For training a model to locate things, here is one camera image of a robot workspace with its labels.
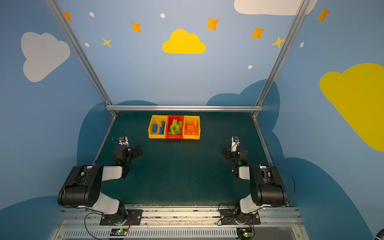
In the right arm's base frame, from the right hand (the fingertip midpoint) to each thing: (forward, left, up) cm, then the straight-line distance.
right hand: (232, 144), depth 95 cm
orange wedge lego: (+20, +25, -2) cm, 32 cm away
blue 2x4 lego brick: (+15, +55, -5) cm, 57 cm away
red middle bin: (+19, +45, -3) cm, 48 cm away
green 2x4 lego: (+13, +39, -3) cm, 41 cm away
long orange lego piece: (+10, +27, -3) cm, 29 cm away
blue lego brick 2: (+12, +50, -5) cm, 52 cm away
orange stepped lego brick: (+15, +28, -3) cm, 32 cm away
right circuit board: (-46, -2, -8) cm, 47 cm away
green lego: (+17, +36, -3) cm, 40 cm away
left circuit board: (-49, +59, -6) cm, 77 cm away
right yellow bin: (+21, +30, 0) cm, 37 cm away
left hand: (-5, +64, 0) cm, 64 cm away
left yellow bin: (+23, +55, -4) cm, 60 cm away
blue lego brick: (+20, +50, -6) cm, 55 cm away
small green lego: (+9, +41, -3) cm, 42 cm away
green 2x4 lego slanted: (+17, +40, -1) cm, 44 cm away
